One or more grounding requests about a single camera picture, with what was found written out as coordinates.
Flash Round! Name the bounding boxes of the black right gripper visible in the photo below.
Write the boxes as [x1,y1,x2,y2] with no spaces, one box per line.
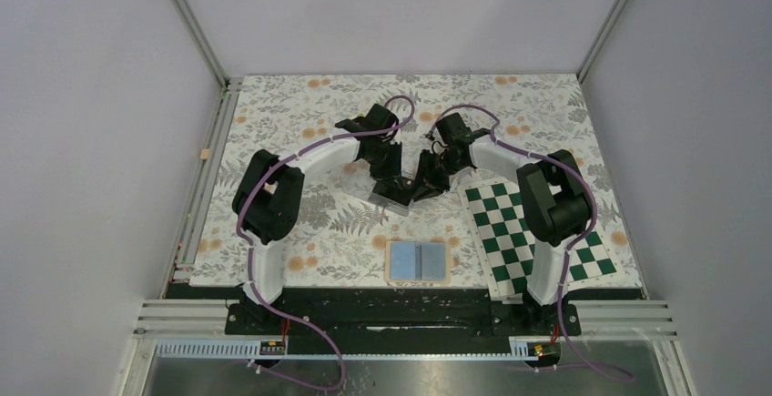
[407,149,466,203]

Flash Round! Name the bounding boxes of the clear plastic card box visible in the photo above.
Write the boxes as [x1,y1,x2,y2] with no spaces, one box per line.
[339,159,412,217]

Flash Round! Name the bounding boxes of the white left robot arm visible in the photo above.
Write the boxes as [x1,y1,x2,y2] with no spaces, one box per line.
[232,104,412,333]

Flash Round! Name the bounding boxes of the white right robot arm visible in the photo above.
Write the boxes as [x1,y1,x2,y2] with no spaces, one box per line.
[412,111,597,334]

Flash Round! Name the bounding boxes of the floral table mat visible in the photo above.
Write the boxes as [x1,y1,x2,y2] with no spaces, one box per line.
[189,75,642,295]

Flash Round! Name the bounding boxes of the green white chessboard mat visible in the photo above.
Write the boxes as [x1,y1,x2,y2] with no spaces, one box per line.
[458,166,619,305]

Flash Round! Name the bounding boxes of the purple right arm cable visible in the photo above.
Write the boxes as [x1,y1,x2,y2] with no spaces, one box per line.
[424,103,635,382]

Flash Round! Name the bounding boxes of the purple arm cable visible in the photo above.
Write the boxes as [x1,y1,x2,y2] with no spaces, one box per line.
[424,103,635,382]
[235,95,417,391]

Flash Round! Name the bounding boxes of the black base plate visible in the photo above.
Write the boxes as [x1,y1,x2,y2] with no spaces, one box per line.
[155,288,644,358]

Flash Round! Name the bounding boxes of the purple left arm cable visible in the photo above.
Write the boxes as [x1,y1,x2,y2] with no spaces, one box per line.
[235,95,417,391]

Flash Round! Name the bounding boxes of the aluminium frame rail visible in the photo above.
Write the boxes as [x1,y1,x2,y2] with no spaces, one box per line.
[156,77,244,299]

